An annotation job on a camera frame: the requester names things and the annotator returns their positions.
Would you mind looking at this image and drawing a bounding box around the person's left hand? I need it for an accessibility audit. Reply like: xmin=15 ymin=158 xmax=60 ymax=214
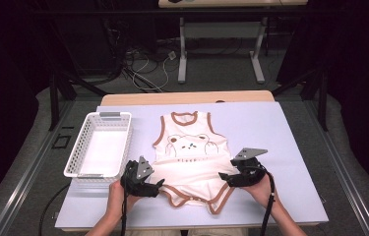
xmin=107 ymin=179 xmax=141 ymax=220

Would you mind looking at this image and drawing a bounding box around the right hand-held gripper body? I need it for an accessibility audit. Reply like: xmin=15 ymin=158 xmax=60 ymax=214
xmin=230 ymin=147 xmax=269 ymax=188

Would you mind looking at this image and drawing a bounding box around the light wooden table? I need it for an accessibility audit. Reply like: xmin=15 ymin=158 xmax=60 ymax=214
xmin=100 ymin=89 xmax=276 ymax=106

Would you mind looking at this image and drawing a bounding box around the white perforated plastic basket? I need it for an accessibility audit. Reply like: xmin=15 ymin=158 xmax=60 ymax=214
xmin=63 ymin=111 xmax=134 ymax=183

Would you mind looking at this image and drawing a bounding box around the white floor cable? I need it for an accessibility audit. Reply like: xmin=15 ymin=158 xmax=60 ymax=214
xmin=132 ymin=53 xmax=170 ymax=92

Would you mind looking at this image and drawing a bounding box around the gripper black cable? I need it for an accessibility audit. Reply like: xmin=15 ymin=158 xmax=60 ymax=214
xmin=119 ymin=160 xmax=134 ymax=236
xmin=260 ymin=166 xmax=277 ymax=236

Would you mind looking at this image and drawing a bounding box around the aluminium floor rail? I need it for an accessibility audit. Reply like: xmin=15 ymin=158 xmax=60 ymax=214
xmin=0 ymin=101 xmax=75 ymax=236
xmin=304 ymin=99 xmax=369 ymax=236

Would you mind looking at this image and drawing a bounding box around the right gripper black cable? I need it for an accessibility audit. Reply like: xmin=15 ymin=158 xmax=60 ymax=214
xmin=260 ymin=166 xmax=277 ymax=236

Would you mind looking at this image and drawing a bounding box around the white-legged background desk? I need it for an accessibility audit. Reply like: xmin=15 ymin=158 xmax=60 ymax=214
xmin=157 ymin=0 xmax=308 ymax=85

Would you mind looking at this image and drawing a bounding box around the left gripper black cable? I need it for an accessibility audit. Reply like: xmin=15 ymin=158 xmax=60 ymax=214
xmin=119 ymin=160 xmax=134 ymax=236

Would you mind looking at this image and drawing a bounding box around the cream baby bodysuit brown trim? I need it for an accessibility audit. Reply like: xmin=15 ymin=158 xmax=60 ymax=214
xmin=149 ymin=110 xmax=239 ymax=215

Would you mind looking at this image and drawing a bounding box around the person's right hand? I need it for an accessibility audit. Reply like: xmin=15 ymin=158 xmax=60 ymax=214
xmin=242 ymin=173 xmax=281 ymax=210

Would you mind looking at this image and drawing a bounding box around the black metal stand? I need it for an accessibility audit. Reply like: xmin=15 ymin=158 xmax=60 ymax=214
xmin=48 ymin=70 xmax=107 ymax=132
xmin=272 ymin=67 xmax=330 ymax=132

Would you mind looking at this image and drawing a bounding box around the black floor cable bundle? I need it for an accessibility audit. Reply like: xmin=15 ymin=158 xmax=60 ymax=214
xmin=104 ymin=16 xmax=160 ymax=87

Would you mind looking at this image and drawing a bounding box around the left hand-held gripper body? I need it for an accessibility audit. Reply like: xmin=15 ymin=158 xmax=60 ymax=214
xmin=120 ymin=155 xmax=160 ymax=199

